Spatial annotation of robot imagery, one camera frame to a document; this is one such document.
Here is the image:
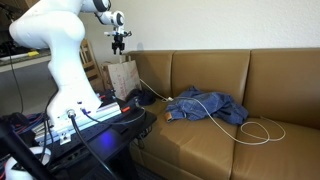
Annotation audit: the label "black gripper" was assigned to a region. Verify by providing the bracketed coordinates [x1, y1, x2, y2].
[111, 34, 127, 56]

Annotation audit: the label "brown printed paper bag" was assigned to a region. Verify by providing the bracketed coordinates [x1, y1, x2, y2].
[100, 59, 142, 102]

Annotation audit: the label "wooden chair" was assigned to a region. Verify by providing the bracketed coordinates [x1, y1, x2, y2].
[79, 39, 103, 92]

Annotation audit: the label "red black clamp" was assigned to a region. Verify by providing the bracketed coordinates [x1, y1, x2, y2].
[97, 88, 117, 102]
[119, 96, 142, 114]

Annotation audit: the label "dark blue cloth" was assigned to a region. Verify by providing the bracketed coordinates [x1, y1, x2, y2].
[127, 87, 157, 107]

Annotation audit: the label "black robot table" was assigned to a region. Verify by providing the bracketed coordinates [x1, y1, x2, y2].
[31, 96, 158, 180]

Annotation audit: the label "grey side desk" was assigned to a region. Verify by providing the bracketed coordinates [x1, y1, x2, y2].
[0, 49, 53, 74]

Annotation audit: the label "brown leather sofa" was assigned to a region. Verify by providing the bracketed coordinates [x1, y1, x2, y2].
[124, 47, 320, 180]

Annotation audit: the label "blue denim jeans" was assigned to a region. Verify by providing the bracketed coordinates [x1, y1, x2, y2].
[164, 85, 250, 126]

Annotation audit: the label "black stand pole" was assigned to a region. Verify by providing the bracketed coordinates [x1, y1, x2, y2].
[0, 122, 56, 180]

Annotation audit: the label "white round device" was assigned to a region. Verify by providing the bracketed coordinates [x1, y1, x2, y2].
[3, 146, 53, 180]

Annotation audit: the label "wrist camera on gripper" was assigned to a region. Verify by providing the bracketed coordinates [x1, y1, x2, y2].
[103, 29, 133, 38]

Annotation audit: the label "thin grey cable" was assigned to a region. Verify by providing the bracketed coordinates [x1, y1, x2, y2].
[81, 105, 148, 127]

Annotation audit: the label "aluminium mounting rail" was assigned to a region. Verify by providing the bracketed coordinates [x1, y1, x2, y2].
[33, 101, 122, 146]

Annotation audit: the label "black cable at base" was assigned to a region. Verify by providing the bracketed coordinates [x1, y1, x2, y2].
[66, 109, 119, 180]

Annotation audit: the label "thin black hanging cable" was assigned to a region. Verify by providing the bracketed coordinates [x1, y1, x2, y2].
[3, 6, 25, 115]

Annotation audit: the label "blue red cable bundle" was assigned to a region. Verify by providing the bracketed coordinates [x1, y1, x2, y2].
[9, 112, 48, 135]

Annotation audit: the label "long white charging cable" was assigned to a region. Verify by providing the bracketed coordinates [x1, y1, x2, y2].
[139, 78, 287, 146]

